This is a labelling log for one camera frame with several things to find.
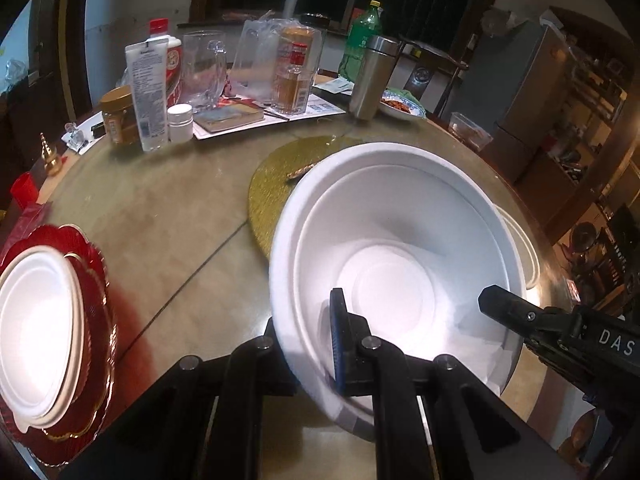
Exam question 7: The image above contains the white foam bowl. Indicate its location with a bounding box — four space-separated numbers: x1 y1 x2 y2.
1 245 85 434
269 142 525 440

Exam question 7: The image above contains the red flower plate with sticker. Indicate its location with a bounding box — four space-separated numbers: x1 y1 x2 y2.
1 224 118 467

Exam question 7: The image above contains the cream plastic bowl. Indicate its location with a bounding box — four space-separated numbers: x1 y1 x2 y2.
496 205 540 289

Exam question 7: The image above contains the gold glitter placemat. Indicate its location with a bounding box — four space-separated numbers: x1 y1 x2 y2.
247 136 362 258

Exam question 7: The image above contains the gold patterned stick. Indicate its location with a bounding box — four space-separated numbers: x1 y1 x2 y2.
286 162 314 181

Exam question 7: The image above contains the clear plastic food container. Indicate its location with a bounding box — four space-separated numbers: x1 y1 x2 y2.
448 112 492 153

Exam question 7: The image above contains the book on paper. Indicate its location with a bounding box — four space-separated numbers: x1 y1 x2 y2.
194 103 264 134

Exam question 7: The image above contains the small white jar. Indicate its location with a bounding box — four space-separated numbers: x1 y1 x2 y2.
167 103 193 143

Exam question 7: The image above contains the blue patterned food dish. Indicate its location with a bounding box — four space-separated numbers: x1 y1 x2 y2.
378 88 427 122

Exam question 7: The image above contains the steel thermos flask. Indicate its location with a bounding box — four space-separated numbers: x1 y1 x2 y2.
349 35 401 122

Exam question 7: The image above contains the red plastic package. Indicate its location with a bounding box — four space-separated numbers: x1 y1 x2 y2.
1 204 51 258

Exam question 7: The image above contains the small gold ornament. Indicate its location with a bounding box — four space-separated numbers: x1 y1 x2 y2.
40 133 63 177

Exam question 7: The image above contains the peanut butter jar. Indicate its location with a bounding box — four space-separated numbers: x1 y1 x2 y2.
100 84 139 145

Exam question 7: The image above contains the dark wooden chair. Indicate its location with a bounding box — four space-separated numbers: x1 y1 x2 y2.
396 36 469 118

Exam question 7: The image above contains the clear glass mug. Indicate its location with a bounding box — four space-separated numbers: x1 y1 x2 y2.
181 30 227 113

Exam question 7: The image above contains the bagged liquor bottle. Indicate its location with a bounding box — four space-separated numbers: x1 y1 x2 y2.
230 18 323 115

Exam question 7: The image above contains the green plastic bottle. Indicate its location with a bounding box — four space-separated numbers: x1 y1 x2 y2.
338 0 382 82

